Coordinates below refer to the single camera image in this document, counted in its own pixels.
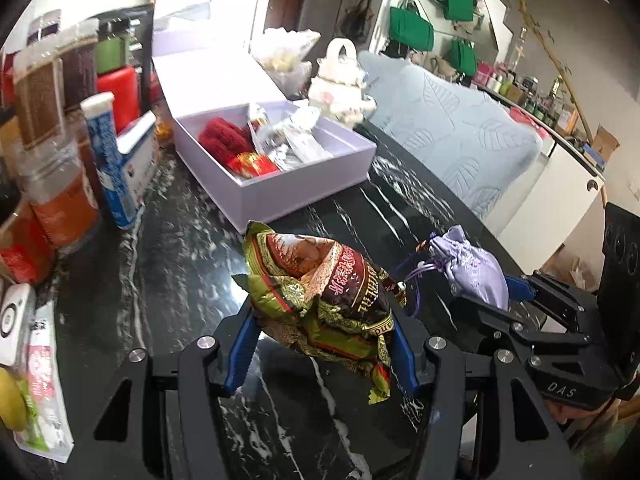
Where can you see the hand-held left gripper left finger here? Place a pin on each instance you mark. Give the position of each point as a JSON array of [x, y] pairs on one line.
[[240, 355]]

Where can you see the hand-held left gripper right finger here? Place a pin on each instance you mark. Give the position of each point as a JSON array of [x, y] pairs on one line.
[[407, 360]]

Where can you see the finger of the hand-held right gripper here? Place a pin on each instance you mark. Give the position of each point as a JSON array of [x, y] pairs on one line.
[[490, 322], [520, 287]]

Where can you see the green brown crinkled snack bag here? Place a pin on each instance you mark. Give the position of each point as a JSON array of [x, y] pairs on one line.
[[325, 300]]

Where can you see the lavender cardboard gift box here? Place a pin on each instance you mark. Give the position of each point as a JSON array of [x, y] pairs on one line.
[[300, 185]]

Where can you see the red pouch with gold bell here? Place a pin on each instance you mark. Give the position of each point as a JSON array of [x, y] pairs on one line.
[[252, 165]]

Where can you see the dark red knitted scrunchie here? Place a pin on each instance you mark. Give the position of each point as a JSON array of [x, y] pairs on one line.
[[222, 137]]

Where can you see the person's right hand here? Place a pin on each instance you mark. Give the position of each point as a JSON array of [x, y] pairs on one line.
[[575, 412]]

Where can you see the white cabinet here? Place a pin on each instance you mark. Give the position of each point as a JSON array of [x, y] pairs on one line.
[[550, 195]]

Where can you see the chair with leaf pattern cover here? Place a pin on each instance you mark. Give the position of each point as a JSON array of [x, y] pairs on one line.
[[465, 135], [380, 62]]

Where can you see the small cardboard box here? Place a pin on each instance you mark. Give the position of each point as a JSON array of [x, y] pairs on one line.
[[606, 142]]

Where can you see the row of bottles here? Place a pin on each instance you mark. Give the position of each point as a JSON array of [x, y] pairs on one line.
[[525, 92]]

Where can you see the white and pink packet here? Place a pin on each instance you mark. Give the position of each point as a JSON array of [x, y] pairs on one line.
[[47, 390]]

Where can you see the white round device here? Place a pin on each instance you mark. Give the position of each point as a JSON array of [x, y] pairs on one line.
[[15, 320]]

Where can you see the yellow green fruit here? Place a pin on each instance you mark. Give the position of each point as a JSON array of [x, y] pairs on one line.
[[12, 400]]

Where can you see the orange filled plastic jar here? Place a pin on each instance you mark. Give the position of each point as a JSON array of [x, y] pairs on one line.
[[62, 205]]

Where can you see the yellow textured packet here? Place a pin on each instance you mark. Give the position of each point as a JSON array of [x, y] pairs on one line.
[[164, 132]]

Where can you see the cream cartoon water bottle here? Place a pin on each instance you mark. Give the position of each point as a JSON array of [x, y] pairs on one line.
[[340, 90]]

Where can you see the red canister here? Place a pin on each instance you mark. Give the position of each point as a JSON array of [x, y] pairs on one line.
[[117, 97]]

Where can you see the clear plastic bag of food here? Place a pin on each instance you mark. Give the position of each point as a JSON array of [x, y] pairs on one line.
[[285, 60]]

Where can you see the black hanging bag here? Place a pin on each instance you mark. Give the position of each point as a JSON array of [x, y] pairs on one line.
[[356, 15]]

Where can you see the black foil pouch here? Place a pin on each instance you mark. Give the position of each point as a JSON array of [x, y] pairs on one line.
[[142, 45]]

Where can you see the dark grain plastic jar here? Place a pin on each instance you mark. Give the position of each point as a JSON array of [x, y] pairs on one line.
[[77, 70]]

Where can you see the green label jar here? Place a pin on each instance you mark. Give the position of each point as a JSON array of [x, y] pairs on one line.
[[112, 50]]

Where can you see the white fridge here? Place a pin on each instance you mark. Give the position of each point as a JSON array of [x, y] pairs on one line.
[[245, 10]]

